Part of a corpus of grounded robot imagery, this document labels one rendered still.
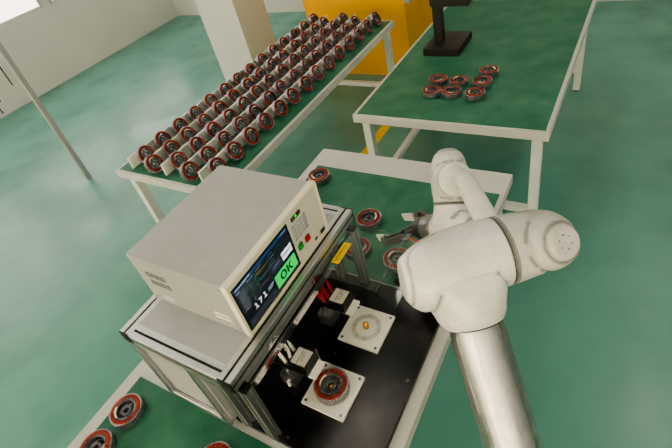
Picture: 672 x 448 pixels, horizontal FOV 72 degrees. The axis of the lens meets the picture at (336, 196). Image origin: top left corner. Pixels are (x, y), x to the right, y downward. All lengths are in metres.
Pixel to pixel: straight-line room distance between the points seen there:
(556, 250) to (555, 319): 1.80
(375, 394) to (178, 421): 0.65
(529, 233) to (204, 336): 0.92
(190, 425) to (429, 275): 1.12
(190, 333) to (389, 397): 0.62
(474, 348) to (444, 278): 0.14
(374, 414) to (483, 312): 0.75
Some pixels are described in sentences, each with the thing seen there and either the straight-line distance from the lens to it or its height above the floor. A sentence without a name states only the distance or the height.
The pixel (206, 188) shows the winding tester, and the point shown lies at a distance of 1.56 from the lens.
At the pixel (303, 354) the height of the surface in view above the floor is 0.92.
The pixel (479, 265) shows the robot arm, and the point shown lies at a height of 1.51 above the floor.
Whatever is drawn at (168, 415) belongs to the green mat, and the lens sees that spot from 1.79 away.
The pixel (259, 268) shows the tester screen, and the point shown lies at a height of 1.27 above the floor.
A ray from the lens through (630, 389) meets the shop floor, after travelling 2.52.
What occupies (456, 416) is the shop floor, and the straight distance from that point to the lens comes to 2.36.
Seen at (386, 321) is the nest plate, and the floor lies 0.78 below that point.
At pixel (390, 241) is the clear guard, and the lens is 1.52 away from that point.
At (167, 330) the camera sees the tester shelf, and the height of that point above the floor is 1.11.
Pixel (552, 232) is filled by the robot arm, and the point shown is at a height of 1.54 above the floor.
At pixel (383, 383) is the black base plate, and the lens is 1.57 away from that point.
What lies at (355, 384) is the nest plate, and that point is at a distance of 1.57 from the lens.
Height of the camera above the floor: 2.14
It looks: 38 degrees down
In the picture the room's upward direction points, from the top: 15 degrees counter-clockwise
